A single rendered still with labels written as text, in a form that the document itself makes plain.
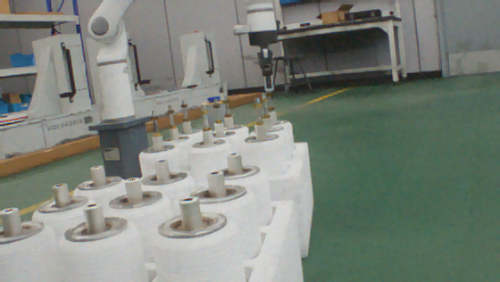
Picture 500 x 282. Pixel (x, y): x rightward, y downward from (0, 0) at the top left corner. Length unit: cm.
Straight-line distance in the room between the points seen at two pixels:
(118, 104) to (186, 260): 100
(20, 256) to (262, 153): 57
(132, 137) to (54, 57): 208
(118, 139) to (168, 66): 609
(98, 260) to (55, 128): 269
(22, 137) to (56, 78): 60
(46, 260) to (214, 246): 22
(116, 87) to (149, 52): 626
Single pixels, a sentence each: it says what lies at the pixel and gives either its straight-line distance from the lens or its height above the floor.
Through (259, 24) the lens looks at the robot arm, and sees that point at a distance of 124.
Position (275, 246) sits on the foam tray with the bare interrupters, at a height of 18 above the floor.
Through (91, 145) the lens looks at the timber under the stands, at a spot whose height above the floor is 3.
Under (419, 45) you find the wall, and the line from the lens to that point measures 606.
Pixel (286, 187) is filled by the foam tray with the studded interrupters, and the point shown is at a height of 16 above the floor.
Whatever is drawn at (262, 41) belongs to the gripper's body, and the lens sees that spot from 124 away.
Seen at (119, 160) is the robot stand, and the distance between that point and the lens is 144.
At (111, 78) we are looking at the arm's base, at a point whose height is 43.
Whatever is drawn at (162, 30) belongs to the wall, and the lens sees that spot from 752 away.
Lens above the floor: 41
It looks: 9 degrees down
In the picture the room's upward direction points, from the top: 7 degrees counter-clockwise
